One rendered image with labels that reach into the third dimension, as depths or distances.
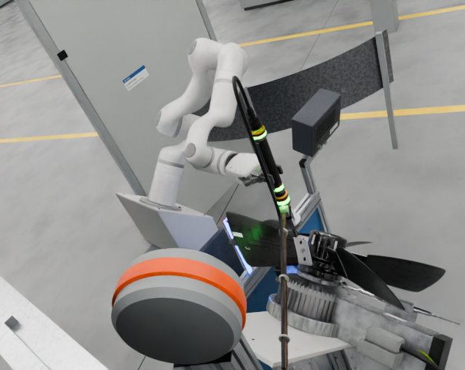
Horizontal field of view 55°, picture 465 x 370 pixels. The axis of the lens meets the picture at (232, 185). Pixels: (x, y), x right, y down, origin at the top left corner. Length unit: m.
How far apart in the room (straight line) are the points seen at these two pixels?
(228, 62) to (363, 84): 1.94
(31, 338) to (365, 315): 1.10
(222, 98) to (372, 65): 2.00
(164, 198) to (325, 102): 0.84
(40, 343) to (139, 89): 2.83
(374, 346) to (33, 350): 1.05
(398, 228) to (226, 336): 2.66
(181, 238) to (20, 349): 1.60
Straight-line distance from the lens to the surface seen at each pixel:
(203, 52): 1.68
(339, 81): 3.25
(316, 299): 1.41
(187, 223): 1.96
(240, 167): 1.35
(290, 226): 1.41
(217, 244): 2.10
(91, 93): 2.96
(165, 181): 1.93
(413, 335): 1.35
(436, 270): 1.48
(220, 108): 1.48
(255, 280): 1.99
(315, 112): 2.05
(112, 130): 3.06
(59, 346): 0.37
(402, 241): 3.07
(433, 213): 3.21
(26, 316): 0.41
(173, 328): 0.54
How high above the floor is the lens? 2.29
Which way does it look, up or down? 36 degrees down
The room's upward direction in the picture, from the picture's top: 24 degrees counter-clockwise
